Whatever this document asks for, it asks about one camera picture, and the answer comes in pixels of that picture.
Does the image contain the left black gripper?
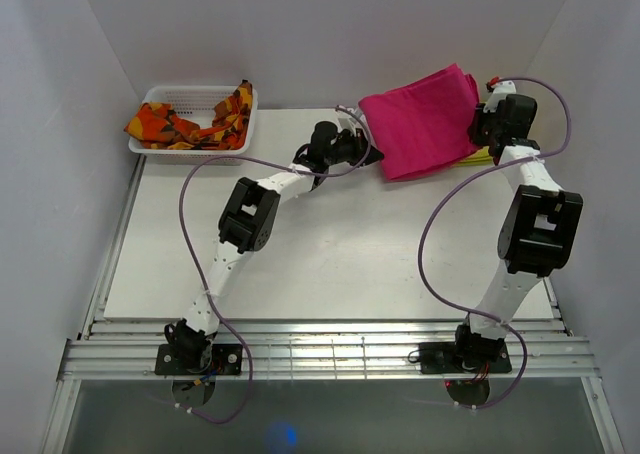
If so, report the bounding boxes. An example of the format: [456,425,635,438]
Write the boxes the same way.
[325,129,384,169]

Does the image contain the pink trousers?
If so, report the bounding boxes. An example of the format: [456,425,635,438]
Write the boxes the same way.
[358,64,479,182]

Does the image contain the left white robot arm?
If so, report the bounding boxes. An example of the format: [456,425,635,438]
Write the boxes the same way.
[164,117,384,374]

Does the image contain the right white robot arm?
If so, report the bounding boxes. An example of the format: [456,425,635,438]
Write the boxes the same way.
[451,82,583,373]

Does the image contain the folded yellow trousers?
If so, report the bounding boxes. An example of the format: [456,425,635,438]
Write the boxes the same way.
[452,145,493,167]

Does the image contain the orange patterned trousers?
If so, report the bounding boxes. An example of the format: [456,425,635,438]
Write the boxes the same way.
[123,78,253,151]

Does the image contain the white plastic basket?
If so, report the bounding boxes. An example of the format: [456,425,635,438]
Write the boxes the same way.
[128,84,260,167]

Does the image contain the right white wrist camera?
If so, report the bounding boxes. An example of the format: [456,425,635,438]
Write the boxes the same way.
[483,77,517,113]

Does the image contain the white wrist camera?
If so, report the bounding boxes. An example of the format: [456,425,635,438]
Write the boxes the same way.
[483,77,517,113]
[334,105,368,137]

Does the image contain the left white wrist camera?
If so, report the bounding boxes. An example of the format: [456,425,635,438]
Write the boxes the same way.
[334,105,368,137]

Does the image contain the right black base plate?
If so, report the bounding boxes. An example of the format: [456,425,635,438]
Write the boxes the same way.
[407,342,512,375]

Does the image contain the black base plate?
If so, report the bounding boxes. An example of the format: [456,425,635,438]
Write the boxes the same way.
[154,344,243,376]
[407,342,512,375]

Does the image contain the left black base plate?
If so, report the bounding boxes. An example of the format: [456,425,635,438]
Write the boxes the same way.
[154,344,243,376]

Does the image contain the aluminium frame rail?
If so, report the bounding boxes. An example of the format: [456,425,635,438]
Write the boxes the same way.
[42,317,623,453]

